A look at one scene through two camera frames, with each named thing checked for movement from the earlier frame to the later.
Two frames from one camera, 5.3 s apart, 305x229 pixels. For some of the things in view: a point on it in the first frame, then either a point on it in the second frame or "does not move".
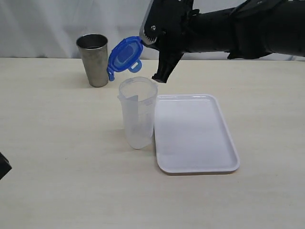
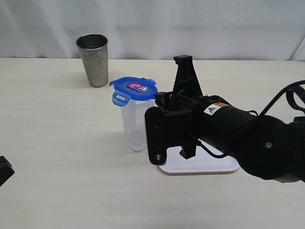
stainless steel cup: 94,48 does not move
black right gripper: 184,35 → 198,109
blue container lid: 125,54 → 127,88
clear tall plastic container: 139,96 does not move
